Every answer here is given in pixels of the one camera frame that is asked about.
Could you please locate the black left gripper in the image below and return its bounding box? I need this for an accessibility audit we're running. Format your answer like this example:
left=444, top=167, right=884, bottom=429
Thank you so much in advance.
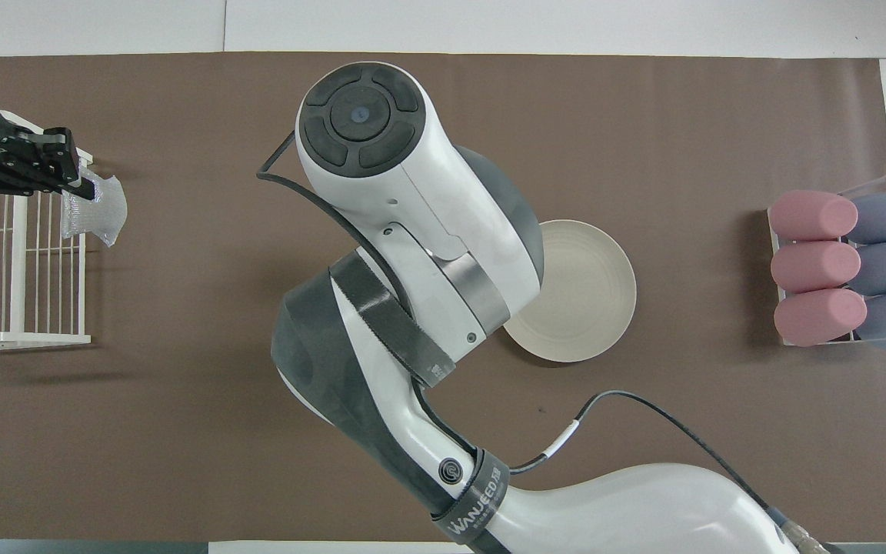
left=0, top=125, right=98, bottom=202

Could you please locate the silver mesh sponge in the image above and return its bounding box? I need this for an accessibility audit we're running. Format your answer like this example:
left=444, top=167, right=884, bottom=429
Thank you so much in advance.
left=61, top=173, right=128, bottom=249

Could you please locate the cream round plate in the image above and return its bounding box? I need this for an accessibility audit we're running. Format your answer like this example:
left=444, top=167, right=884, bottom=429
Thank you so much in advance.
left=503, top=219, right=638, bottom=364

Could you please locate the brown paper table mat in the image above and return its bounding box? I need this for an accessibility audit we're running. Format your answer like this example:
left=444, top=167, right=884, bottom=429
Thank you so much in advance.
left=0, top=52, right=886, bottom=544

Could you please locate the pink plastic cup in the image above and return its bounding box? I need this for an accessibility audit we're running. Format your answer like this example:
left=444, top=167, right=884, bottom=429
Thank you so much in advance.
left=768, top=190, right=859, bottom=241
left=771, top=241, right=861, bottom=294
left=774, top=289, right=868, bottom=347

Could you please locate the white wire dish rack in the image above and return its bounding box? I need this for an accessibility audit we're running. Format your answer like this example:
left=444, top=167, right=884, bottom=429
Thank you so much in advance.
left=0, top=110, right=94, bottom=352

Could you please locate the black velcro cable strap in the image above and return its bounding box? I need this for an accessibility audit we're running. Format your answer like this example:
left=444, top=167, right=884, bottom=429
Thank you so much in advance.
left=431, top=450, right=511, bottom=545
left=330, top=250, right=457, bottom=388

